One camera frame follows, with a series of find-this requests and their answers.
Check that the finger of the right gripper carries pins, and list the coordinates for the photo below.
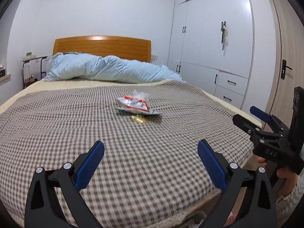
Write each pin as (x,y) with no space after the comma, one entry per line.
(266,118)
(257,135)

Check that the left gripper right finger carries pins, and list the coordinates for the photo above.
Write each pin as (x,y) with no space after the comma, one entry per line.
(258,207)

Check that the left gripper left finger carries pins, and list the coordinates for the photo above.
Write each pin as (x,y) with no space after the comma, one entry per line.
(42,205)

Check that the small gold foil packet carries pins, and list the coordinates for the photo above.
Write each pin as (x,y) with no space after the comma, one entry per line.
(139,119)

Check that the red white snack wrapper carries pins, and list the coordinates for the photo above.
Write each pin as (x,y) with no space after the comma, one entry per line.
(136,103)

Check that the person right hand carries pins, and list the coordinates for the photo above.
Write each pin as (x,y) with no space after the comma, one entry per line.
(290,180)

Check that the bag hanging on wardrobe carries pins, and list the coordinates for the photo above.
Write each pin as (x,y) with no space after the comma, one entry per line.
(224,31)

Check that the white built-in wardrobe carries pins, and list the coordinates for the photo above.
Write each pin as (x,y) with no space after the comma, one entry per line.
(195,51)

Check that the beige room door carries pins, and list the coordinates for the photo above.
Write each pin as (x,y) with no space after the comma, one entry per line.
(288,72)

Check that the brown checkered bedspread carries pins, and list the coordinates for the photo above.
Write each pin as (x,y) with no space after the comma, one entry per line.
(150,176)

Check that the wooden window sill shelf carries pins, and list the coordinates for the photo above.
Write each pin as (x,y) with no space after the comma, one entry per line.
(5,77)

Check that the black metal side rack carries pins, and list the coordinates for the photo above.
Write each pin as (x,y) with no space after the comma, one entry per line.
(34,68)

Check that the light blue duvet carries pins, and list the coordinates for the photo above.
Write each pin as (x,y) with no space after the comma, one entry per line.
(109,68)

